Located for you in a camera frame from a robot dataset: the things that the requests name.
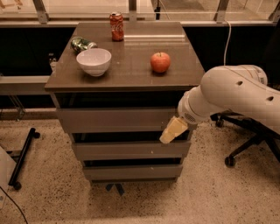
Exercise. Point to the grey top drawer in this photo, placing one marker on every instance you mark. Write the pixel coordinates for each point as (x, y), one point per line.
(98, 120)

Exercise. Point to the grey bottom drawer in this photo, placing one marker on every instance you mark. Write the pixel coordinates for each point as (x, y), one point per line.
(169, 171)

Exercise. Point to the green crushed soda can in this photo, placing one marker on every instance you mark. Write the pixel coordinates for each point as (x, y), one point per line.
(80, 44)

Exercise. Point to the grey drawer cabinet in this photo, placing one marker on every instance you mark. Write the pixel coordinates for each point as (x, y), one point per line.
(129, 82)

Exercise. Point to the red apple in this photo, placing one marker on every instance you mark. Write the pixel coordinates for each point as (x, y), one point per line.
(160, 62)

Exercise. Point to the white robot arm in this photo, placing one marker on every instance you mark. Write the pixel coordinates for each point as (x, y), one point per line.
(242, 89)

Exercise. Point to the red soda can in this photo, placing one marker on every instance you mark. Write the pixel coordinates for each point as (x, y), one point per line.
(116, 24)

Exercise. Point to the white ceramic bowl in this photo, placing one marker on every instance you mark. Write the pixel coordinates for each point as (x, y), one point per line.
(95, 61)

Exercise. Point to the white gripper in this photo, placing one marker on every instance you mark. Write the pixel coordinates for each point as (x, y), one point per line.
(186, 113)

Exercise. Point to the black wheeled stand base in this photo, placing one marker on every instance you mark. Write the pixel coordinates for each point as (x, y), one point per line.
(20, 158)

